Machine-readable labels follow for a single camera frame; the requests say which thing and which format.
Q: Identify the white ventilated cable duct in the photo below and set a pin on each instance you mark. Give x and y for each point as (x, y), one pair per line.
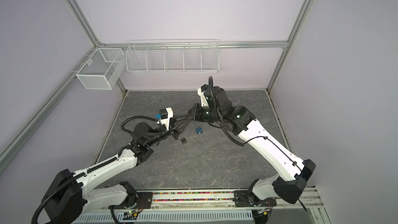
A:
(166, 217)

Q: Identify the white wire wall basket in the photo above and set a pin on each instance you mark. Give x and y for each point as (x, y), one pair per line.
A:
(172, 56)

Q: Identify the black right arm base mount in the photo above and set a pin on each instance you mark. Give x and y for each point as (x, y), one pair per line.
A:
(243, 198)

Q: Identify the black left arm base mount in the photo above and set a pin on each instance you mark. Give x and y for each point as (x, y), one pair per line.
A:
(140, 200)

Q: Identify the aluminium frame corner post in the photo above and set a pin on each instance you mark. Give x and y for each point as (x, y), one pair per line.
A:
(82, 22)

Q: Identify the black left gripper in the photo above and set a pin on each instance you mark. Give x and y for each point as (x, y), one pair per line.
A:
(175, 128)

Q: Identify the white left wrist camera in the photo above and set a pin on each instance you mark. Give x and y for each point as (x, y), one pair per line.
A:
(164, 116)

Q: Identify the aluminium front mounting rail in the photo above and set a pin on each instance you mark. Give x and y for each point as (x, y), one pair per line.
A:
(184, 200)

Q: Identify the white mesh box basket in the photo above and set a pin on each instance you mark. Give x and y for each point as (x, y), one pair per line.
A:
(102, 69)

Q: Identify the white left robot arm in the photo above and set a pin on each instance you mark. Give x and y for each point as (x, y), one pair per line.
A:
(72, 194)

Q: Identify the small black padlock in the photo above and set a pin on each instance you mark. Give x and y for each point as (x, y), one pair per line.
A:
(184, 140)

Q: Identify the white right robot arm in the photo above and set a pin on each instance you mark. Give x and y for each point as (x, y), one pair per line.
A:
(243, 128)

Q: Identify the blue padlock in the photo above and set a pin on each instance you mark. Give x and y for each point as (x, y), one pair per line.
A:
(199, 129)

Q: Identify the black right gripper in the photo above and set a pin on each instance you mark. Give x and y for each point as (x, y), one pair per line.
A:
(197, 116)

